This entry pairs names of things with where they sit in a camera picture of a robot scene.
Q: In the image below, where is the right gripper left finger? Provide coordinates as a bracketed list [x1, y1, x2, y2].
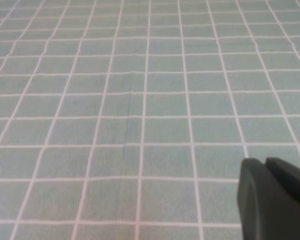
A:
[236, 157, 300, 240]

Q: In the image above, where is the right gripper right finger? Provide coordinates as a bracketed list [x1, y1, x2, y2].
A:
[264, 156, 300, 204]

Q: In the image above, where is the green checked tablecloth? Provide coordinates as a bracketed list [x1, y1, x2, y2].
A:
[0, 0, 300, 240]

